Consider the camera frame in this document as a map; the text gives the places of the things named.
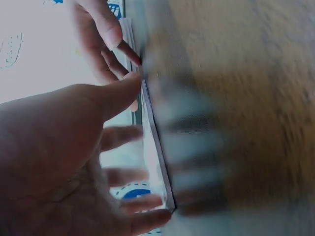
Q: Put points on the person's left hand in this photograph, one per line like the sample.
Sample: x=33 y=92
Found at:
x=49 y=152

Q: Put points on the thin clear sheet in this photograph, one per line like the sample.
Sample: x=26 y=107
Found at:
x=157 y=157

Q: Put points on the person's left thumb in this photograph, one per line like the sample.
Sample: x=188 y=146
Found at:
x=115 y=91

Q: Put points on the person's right hand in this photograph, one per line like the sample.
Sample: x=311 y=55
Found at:
x=98 y=37

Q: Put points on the person's right fingers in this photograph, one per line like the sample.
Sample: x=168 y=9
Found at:
x=115 y=54

